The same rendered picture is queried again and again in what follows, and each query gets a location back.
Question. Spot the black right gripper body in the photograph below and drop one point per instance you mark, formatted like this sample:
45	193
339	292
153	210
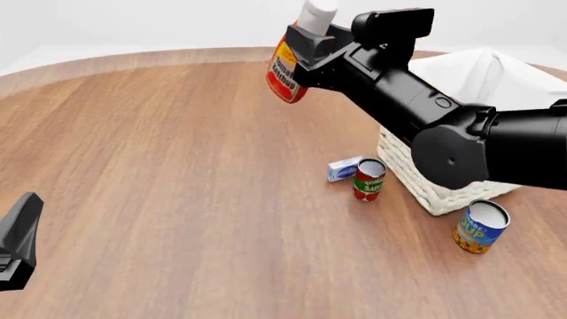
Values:
341	71

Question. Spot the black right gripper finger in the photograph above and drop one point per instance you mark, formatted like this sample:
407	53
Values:
342	37
310	44

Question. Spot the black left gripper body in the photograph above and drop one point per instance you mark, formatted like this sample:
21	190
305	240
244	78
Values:
13	274

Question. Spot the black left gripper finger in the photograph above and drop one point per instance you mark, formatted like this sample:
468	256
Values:
24	229

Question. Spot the red tomato ketchup bottle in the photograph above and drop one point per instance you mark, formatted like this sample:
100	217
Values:
283	83

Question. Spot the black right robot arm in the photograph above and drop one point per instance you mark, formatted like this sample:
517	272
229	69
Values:
443	109

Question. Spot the white woven basket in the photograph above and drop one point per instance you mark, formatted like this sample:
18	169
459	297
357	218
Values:
425	186

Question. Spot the white cloth basket liner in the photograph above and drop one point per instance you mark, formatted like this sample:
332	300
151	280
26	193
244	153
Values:
496	79

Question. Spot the small blue white food box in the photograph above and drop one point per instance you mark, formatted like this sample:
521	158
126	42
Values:
341	171

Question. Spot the red green tomato sauce can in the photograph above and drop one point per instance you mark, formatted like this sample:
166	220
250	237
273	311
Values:
368	186

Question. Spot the blue yellow alphabet soup can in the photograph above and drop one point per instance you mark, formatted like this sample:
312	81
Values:
478	232

